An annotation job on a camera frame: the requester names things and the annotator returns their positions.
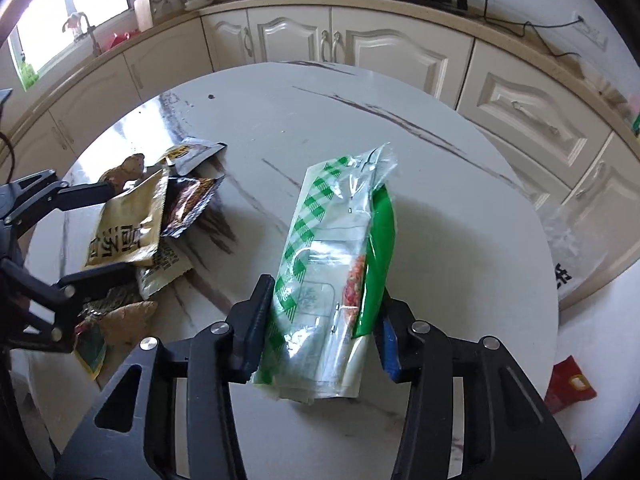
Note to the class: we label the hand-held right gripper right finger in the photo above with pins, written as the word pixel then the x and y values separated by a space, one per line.
pixel 390 355

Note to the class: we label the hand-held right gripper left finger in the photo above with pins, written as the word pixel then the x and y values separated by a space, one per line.
pixel 252 330

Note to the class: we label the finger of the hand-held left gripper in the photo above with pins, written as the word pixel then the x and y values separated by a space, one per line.
pixel 85 194
pixel 95 280

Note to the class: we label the gold yellow soup packet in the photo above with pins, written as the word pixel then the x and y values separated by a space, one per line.
pixel 130 230

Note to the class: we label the green checked plastic bag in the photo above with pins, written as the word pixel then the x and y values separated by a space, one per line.
pixel 320 260

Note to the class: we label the brown crumpled packet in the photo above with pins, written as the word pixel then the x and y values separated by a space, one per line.
pixel 122 170

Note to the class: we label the beige flat packet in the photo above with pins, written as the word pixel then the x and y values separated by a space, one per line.
pixel 125 320

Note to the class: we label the cream sachet black print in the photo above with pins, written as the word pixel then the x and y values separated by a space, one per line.
pixel 165 270

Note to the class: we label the dark brown foil packet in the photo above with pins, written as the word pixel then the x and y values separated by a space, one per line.
pixel 187 205

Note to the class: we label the silver packet yellow label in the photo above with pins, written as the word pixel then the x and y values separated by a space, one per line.
pixel 192 155

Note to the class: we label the green packet at window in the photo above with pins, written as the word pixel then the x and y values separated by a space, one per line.
pixel 27 74

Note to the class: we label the metal kitchen faucet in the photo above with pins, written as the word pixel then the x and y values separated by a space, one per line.
pixel 92 37

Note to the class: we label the red plastic basin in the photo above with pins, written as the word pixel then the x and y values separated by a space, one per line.
pixel 119 39

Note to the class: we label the pink toy figure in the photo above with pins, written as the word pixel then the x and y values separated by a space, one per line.
pixel 74 22

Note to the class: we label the red snack packet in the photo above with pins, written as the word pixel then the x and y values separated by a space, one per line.
pixel 570 385

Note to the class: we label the wooden cutting board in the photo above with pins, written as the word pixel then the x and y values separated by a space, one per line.
pixel 142 10

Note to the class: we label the translucent plastic bag black print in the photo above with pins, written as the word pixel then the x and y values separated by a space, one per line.
pixel 575 240

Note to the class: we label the stack of white plates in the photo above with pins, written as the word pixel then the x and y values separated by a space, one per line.
pixel 200 1

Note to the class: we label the round white marble table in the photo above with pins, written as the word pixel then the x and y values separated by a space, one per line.
pixel 400 55

